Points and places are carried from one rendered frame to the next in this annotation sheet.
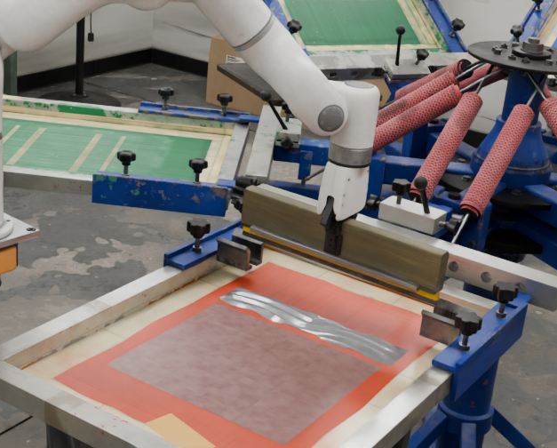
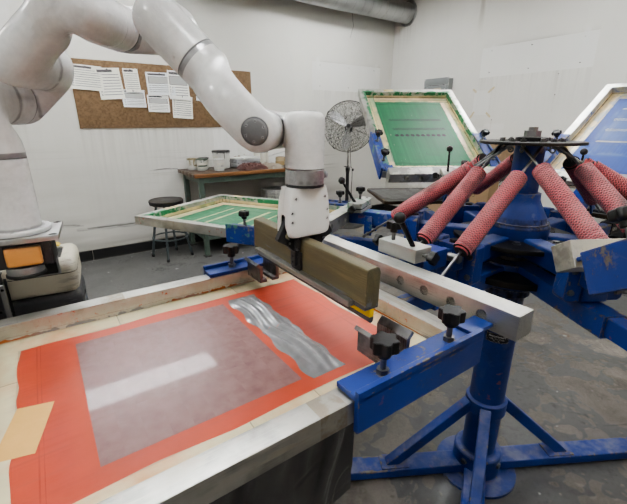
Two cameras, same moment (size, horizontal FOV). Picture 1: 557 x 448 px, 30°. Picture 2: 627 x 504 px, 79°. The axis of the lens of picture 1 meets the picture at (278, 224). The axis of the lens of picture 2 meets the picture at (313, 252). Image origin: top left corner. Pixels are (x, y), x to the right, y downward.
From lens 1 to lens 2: 1.23 m
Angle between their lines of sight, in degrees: 22
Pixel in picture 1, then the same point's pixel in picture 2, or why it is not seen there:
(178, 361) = (131, 348)
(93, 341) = (95, 324)
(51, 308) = not seen: hidden behind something
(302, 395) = (194, 400)
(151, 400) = (59, 383)
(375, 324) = (333, 334)
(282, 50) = (208, 68)
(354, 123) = (294, 144)
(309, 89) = (227, 100)
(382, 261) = (327, 276)
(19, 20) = not seen: outside the picture
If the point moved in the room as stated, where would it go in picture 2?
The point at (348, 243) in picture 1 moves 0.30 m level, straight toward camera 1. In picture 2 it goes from (306, 259) to (197, 326)
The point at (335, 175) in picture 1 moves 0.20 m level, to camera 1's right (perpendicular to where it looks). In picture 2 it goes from (284, 195) to (389, 204)
